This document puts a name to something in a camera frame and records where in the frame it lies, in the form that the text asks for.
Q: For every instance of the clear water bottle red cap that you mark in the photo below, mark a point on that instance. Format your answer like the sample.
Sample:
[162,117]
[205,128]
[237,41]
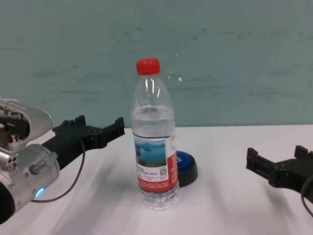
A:
[154,127]

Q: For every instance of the blue push button black base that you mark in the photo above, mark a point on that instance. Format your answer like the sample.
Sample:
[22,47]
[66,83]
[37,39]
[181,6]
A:
[187,166]

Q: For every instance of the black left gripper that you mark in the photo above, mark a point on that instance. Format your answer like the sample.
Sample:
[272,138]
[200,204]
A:
[73,142]

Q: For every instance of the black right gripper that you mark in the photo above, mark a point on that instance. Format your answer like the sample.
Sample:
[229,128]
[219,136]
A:
[293,173]

